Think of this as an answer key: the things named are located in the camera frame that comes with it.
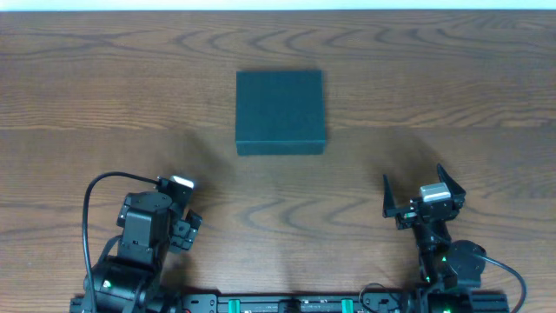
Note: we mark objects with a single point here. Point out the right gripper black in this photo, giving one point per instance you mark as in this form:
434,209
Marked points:
407,216

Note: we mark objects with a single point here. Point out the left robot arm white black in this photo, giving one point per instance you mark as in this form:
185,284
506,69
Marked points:
127,275

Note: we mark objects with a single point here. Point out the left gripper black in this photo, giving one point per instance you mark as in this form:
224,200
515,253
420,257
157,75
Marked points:
187,228

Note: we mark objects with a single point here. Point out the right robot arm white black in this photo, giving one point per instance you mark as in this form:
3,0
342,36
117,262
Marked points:
449,269

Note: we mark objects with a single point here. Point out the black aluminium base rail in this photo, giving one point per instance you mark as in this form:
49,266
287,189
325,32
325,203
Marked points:
374,301

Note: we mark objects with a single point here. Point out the black gift box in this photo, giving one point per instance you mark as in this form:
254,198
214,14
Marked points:
280,112

